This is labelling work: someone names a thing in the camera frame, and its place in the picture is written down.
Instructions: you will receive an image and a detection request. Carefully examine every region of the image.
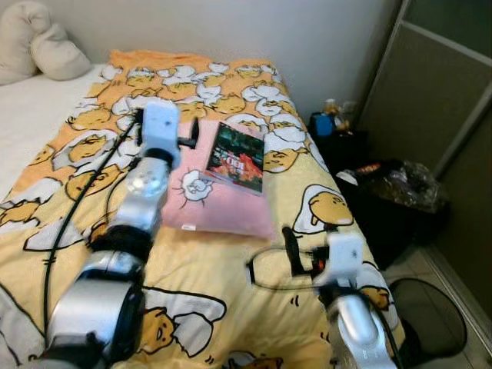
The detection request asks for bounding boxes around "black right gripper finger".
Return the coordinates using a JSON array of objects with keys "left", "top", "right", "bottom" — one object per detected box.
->
[{"left": 282, "top": 226, "right": 304, "bottom": 278}]

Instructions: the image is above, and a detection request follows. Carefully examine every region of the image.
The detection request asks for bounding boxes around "dark green red book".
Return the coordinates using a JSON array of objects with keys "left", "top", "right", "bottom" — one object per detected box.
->
[{"left": 206, "top": 121, "right": 266, "bottom": 195}]

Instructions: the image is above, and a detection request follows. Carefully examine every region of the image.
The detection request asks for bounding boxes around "pink pillow with egg print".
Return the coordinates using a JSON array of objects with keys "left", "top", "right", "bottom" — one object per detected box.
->
[{"left": 160, "top": 117, "right": 276, "bottom": 241}]

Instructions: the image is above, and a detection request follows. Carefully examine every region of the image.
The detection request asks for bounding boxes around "yellow egg cartoon blanket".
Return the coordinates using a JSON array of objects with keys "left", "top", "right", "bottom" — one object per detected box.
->
[{"left": 0, "top": 50, "right": 401, "bottom": 369}]

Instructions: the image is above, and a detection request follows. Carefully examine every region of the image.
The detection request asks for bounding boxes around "black bin with plastic bag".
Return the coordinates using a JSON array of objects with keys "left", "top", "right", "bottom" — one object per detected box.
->
[{"left": 338, "top": 159, "right": 450, "bottom": 266}]

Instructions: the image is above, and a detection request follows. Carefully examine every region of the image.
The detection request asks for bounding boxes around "black nightstand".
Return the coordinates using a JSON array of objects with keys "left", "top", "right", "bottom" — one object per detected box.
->
[{"left": 310, "top": 127, "right": 370, "bottom": 185}]

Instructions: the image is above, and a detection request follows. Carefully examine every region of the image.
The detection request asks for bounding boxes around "red white packet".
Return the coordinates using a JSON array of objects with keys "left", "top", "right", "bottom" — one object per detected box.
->
[{"left": 355, "top": 162, "right": 383, "bottom": 176}]

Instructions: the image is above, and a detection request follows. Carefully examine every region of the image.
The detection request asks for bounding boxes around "black mesh basket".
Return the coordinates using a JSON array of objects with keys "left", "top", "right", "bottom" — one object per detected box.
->
[{"left": 387, "top": 277, "right": 467, "bottom": 366}]

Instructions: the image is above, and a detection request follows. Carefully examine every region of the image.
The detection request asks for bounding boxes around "small blue container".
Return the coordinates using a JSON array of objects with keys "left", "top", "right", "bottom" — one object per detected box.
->
[{"left": 314, "top": 112, "right": 336, "bottom": 137}]

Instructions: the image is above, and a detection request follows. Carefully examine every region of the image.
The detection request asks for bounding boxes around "beige plush pillow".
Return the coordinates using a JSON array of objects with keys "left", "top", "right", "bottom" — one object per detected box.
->
[{"left": 0, "top": 0, "right": 92, "bottom": 85}]

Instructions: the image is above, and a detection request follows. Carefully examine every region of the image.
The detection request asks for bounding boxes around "white bed sheet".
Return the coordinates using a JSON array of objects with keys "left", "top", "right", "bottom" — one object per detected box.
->
[{"left": 0, "top": 63, "right": 108, "bottom": 201}]

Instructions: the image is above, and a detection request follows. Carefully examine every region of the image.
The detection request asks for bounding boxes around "grey sliding wardrobe door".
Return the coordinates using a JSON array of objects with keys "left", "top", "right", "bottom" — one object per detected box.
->
[{"left": 357, "top": 0, "right": 492, "bottom": 262}]

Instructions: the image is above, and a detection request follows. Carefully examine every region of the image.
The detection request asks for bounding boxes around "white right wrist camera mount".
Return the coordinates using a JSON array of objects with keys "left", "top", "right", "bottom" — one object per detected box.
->
[{"left": 314, "top": 233, "right": 367, "bottom": 289}]

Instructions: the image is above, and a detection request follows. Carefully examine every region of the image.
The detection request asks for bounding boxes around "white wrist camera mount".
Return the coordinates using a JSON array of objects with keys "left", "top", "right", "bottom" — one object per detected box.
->
[
  {"left": 314, "top": 233, "right": 367, "bottom": 289},
  {"left": 141, "top": 100, "right": 183, "bottom": 158}
]

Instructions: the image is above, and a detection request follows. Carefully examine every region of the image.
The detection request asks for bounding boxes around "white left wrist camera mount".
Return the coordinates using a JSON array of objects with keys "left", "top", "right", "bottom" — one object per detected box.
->
[{"left": 141, "top": 100, "right": 183, "bottom": 158}]

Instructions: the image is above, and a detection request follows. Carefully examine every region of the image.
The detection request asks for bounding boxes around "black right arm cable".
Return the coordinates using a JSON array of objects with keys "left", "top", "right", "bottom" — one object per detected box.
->
[{"left": 246, "top": 244, "right": 404, "bottom": 368}]

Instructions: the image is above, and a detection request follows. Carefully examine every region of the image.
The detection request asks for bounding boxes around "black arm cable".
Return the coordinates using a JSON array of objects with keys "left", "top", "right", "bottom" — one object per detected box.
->
[
  {"left": 42, "top": 110, "right": 147, "bottom": 331},
  {"left": 246, "top": 244, "right": 404, "bottom": 368}
]

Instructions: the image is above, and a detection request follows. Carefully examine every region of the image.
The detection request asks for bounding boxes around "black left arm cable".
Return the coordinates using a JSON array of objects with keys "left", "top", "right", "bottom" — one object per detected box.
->
[{"left": 42, "top": 110, "right": 147, "bottom": 331}]

